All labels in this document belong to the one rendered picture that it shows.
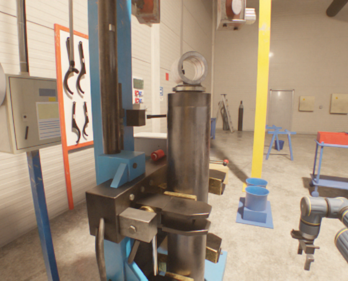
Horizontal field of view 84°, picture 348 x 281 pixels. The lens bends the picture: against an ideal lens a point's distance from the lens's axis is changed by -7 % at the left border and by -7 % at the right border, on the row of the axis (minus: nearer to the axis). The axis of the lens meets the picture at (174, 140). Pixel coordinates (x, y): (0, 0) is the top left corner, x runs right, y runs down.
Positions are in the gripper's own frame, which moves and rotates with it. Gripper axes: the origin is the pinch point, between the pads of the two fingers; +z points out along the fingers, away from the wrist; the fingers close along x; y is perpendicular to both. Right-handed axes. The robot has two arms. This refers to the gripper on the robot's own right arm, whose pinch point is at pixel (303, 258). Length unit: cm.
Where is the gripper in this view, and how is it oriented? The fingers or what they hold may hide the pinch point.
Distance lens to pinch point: 153.5
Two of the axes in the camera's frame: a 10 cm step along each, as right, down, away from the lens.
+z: 0.0, 9.8, 1.7
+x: 2.5, -1.7, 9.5
